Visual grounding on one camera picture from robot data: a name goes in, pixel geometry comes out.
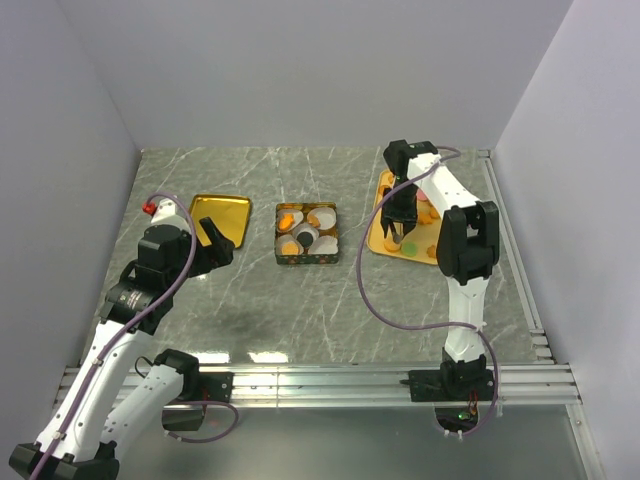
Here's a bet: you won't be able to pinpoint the white paper cup top-right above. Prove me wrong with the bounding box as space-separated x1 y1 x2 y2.
307 207 337 231

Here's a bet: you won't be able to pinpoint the metal serving tongs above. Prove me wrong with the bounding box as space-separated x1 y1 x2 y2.
390 222 403 245

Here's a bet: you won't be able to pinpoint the white paper cup bottom-left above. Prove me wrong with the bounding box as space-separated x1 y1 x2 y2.
276 234 304 255

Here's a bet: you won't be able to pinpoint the white paper cup bottom-right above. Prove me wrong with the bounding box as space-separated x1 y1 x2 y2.
308 235 338 255

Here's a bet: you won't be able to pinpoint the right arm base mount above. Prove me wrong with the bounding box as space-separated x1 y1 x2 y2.
400 370 495 402

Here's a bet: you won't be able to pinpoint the yellow cookie tray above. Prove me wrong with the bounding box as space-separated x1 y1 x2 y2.
366 190 441 265

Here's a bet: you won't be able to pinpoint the green round cookie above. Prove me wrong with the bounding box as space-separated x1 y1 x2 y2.
401 242 418 257

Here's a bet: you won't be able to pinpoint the white paper cup top-left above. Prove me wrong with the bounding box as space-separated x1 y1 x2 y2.
276 208 304 233

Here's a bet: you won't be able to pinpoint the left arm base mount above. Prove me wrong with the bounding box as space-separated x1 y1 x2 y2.
152 349 240 444

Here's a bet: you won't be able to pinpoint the orange shaped cookie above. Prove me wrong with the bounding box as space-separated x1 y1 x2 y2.
278 213 296 232

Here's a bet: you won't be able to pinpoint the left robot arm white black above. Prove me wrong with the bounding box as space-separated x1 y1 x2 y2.
9 217 234 479

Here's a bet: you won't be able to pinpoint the flower shaped butter cookie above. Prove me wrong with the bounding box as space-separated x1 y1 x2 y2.
426 245 437 259

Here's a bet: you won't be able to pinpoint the round orange biscuit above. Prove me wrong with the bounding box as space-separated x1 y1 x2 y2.
384 241 401 252

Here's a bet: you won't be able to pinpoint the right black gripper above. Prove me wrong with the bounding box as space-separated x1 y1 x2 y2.
381 178 419 239

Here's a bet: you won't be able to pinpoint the green cookie tin box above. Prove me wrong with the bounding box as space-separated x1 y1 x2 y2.
274 202 340 266

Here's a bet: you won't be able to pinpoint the aluminium mounting rail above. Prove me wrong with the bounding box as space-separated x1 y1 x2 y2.
59 364 584 409

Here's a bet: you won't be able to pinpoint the gold tin lid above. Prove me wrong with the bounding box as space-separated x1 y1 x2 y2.
189 194 251 249

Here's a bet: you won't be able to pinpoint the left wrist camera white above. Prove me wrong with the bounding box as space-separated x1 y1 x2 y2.
142 198 189 230

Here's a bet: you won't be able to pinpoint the white paper cup centre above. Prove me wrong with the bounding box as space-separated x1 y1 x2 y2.
292 222 319 249

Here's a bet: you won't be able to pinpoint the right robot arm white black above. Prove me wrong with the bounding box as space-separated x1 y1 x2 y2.
380 140 500 399

